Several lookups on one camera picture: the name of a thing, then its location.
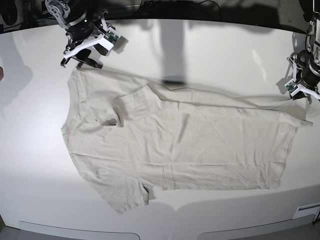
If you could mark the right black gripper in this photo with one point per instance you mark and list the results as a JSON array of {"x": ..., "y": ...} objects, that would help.
[{"x": 79, "y": 28}]

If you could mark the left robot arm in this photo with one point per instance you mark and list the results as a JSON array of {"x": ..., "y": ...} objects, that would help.
[{"x": 311, "y": 14}]

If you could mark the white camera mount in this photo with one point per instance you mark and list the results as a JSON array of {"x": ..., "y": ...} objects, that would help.
[
  {"x": 294, "y": 86},
  {"x": 106, "y": 35}
]

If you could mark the white label sticker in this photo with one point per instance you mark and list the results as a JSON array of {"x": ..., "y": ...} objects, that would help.
[{"x": 307, "y": 210}]

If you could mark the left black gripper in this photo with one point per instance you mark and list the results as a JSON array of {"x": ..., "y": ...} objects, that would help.
[{"x": 310, "y": 73}]

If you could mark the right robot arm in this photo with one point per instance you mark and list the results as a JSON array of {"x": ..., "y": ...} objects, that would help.
[{"x": 61, "y": 9}]

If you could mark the light grey T-shirt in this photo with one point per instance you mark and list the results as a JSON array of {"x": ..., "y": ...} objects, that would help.
[{"x": 127, "y": 135}]

